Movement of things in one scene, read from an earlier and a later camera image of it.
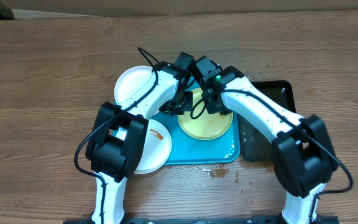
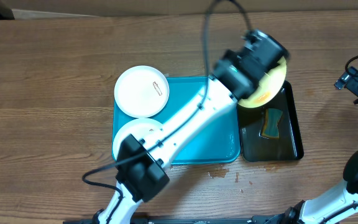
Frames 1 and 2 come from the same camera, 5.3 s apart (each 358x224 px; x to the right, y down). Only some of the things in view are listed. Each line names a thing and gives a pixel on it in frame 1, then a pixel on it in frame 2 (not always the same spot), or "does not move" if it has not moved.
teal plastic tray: [186, 150] does not move
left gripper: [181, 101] → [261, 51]
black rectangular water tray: [256, 141] does not move
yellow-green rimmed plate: [209, 126] → [268, 88]
